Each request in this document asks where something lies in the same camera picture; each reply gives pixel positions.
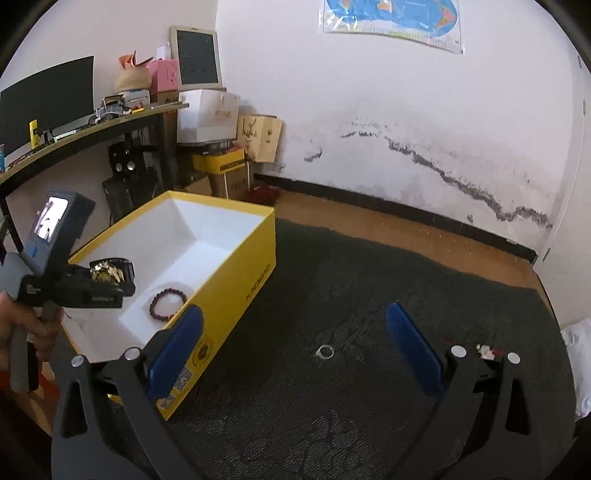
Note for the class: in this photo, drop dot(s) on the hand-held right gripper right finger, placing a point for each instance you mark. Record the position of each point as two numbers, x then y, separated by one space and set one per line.
413 350

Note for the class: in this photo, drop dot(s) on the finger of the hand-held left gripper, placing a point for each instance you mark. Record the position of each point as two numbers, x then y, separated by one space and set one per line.
83 279
127 277

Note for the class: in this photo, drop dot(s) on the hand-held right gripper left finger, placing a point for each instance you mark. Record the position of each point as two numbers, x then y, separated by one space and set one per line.
175 355

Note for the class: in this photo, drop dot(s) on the gold jewelry piece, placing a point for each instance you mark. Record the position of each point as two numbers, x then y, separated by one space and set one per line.
107 272

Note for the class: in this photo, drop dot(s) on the large yellow cardboard box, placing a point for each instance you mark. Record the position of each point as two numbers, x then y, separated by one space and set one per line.
240 277

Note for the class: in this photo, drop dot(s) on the person's left hand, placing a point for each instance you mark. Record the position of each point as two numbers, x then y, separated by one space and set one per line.
44 334

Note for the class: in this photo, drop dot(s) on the crumpled white paper scrap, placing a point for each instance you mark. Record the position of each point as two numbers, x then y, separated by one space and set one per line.
485 351

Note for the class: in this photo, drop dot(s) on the black computer case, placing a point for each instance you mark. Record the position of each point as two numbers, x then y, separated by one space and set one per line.
134 196

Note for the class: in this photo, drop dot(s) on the dark patterned mat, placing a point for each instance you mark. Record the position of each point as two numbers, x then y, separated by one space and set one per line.
332 281

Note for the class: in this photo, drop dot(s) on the black speaker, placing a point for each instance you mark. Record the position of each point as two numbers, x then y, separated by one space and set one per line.
127 161

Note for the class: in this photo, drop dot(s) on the small yellow bottle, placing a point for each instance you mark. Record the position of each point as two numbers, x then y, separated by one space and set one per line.
33 134

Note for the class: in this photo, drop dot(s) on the dark desk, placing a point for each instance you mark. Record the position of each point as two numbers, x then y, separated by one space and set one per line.
92 131

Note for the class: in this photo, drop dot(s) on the brown cardboard box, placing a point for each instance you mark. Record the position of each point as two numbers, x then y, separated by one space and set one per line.
231 182

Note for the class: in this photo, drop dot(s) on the black curved monitor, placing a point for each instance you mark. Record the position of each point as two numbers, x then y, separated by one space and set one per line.
46 101

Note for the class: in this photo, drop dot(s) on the small yellow box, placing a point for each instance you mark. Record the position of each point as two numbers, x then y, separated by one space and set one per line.
219 161

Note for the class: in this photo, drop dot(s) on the flat black box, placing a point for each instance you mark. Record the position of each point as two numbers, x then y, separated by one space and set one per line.
214 147

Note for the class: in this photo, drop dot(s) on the red cloth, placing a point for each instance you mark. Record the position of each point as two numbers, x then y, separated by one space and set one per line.
263 194

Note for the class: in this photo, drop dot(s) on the white plastic bag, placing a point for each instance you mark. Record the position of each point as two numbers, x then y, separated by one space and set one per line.
579 369

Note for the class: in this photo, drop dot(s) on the white paper bag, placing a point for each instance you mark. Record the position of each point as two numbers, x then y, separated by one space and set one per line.
207 115

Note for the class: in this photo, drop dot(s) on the straw hat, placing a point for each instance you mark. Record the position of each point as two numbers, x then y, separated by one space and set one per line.
132 81

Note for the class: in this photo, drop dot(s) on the tan cardboard box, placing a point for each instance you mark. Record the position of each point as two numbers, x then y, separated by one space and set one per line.
261 138

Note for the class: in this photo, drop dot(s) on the pink box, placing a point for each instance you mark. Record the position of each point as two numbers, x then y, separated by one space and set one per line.
164 76

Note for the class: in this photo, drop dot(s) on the orange paper piece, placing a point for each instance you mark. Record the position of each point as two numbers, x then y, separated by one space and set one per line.
131 60

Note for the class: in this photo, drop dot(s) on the old white monitor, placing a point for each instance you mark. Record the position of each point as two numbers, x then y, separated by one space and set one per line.
198 55

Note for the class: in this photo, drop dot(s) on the world map poster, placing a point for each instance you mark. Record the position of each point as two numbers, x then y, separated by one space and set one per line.
392 14

